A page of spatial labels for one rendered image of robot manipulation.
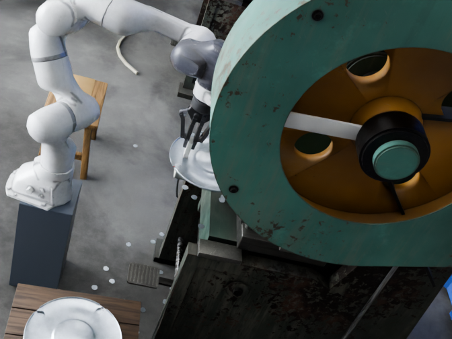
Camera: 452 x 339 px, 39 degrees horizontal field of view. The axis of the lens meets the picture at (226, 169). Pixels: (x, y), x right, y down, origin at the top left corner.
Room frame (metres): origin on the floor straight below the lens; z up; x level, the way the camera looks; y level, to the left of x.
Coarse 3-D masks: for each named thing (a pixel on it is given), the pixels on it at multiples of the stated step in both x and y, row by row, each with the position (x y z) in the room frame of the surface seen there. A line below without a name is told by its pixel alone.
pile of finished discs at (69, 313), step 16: (48, 304) 1.18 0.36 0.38; (64, 304) 1.20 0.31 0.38; (80, 304) 1.22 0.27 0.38; (96, 304) 1.25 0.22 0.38; (32, 320) 1.11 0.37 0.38; (48, 320) 1.13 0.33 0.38; (64, 320) 1.15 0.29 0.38; (80, 320) 1.17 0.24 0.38; (96, 320) 1.19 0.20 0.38; (112, 320) 1.21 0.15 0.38; (32, 336) 1.06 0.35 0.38; (48, 336) 1.08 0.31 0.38; (64, 336) 1.09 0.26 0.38; (80, 336) 1.11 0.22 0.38; (96, 336) 1.14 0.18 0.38; (112, 336) 1.16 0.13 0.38
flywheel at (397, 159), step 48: (336, 96) 1.28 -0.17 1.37; (384, 96) 1.30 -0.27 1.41; (432, 96) 1.32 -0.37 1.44; (288, 144) 1.26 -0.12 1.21; (336, 144) 1.29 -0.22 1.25; (384, 144) 1.19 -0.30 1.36; (432, 144) 1.34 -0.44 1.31; (336, 192) 1.30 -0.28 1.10; (384, 192) 1.33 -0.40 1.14; (432, 192) 1.36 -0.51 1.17
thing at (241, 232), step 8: (240, 224) 1.51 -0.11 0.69; (240, 232) 1.47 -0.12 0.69; (248, 232) 1.47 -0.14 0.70; (240, 240) 1.44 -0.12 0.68; (248, 240) 1.45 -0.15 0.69; (256, 240) 1.45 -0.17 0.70; (264, 240) 1.46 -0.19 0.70; (240, 248) 1.45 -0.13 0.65; (248, 248) 1.45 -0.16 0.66; (256, 248) 1.46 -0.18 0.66; (264, 248) 1.46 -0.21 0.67; (272, 248) 1.47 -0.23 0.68; (280, 256) 1.48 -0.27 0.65; (288, 256) 1.48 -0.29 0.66; (296, 256) 1.49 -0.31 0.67; (320, 264) 1.51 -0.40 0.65
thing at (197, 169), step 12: (180, 144) 1.66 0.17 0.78; (204, 144) 1.71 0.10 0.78; (180, 156) 1.60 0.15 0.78; (192, 156) 1.62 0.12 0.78; (204, 156) 1.64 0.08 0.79; (180, 168) 1.55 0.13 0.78; (192, 168) 1.57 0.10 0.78; (204, 168) 1.58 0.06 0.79; (192, 180) 1.51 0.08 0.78; (204, 180) 1.53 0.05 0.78
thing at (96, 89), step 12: (84, 84) 2.38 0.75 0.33; (96, 84) 2.42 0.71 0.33; (48, 96) 2.20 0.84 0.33; (96, 96) 2.33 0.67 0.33; (96, 120) 2.17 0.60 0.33; (84, 132) 2.15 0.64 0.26; (96, 132) 2.44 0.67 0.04; (84, 144) 2.15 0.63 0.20; (84, 156) 2.14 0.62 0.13; (84, 168) 2.14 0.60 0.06
